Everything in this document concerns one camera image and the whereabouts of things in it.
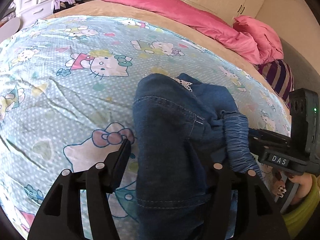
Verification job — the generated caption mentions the right hand painted nails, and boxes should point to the right hand painted nails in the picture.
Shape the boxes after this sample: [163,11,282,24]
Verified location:
[271,171,313,205]

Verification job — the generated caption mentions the white round stool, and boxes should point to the white round stool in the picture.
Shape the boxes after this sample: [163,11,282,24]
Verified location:
[0,17,21,42]

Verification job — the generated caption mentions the purple striped pillow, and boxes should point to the purple striped pillow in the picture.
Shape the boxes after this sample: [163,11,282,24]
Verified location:
[255,60,294,106]

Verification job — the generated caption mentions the grey headboard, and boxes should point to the grey headboard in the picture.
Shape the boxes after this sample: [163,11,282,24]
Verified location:
[280,38,320,95]

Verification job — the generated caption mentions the pink pillow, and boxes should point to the pink pillow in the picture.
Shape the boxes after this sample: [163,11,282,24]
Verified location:
[233,15,284,64]

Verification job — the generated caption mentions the white drawer cabinet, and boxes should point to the white drawer cabinet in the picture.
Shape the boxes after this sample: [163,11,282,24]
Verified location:
[13,0,55,29]

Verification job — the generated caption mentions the blue denim pants lace hem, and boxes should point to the blue denim pants lace hem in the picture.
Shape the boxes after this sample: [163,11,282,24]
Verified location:
[133,74,261,239]

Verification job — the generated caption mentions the Hello Kitty blue bed sheet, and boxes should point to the Hello Kitty blue bed sheet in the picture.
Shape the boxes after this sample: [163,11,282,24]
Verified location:
[1,16,291,238]

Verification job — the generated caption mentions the pink quilt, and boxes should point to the pink quilt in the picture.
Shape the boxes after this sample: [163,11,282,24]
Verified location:
[102,0,262,64]

